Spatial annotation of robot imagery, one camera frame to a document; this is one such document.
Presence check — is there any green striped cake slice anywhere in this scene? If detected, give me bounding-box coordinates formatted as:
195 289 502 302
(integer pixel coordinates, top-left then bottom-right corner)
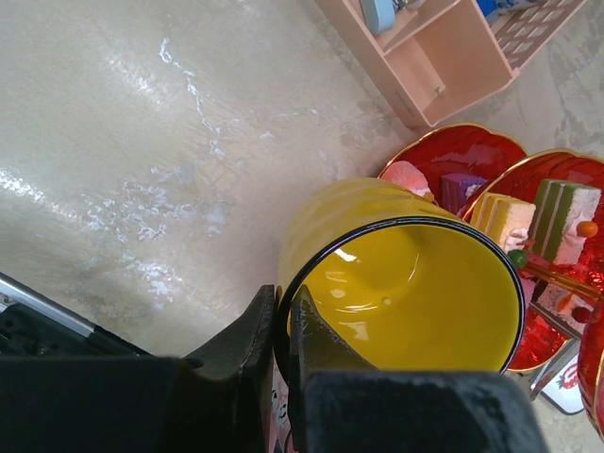
529 179 601 265

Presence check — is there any red three-tier cake stand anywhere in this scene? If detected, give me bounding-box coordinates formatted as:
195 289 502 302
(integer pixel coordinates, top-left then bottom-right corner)
380 125 603 430

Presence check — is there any pink peach pastry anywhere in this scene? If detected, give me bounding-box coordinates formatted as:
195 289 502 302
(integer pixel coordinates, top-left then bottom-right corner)
379 160 435 203

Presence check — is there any peach desk file organizer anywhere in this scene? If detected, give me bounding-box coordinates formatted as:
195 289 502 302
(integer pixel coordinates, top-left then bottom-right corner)
317 0 583 128

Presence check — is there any white strawberry enamel tray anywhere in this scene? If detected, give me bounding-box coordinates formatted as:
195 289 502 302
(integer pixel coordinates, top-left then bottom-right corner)
526 354 584 415

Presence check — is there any purple striped cake slice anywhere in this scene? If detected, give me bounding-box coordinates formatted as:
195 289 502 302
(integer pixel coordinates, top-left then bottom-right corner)
440 174 487 214

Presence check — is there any yellow mug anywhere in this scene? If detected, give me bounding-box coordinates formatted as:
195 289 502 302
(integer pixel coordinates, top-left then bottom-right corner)
274 177 525 373

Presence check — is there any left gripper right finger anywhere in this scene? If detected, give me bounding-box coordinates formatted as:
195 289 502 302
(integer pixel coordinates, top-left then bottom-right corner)
288 288 548 452

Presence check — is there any white tape dispenser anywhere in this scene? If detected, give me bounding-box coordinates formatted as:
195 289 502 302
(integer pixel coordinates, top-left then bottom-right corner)
361 0 425 34

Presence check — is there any chocolate cake slice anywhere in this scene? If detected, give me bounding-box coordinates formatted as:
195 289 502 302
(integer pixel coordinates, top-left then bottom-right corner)
533 280 594 335

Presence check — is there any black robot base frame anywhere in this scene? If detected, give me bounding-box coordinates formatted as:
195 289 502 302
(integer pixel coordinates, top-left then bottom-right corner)
1 274 147 358

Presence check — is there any pink mug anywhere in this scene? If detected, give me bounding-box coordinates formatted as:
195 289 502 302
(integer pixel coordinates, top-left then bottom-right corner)
268 364 296 453

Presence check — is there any yellow cake slice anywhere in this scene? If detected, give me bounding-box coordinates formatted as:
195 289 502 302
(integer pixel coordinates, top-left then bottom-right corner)
470 193 536 253

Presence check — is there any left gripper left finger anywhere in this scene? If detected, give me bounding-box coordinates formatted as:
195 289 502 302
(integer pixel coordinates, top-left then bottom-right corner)
1 285 276 452

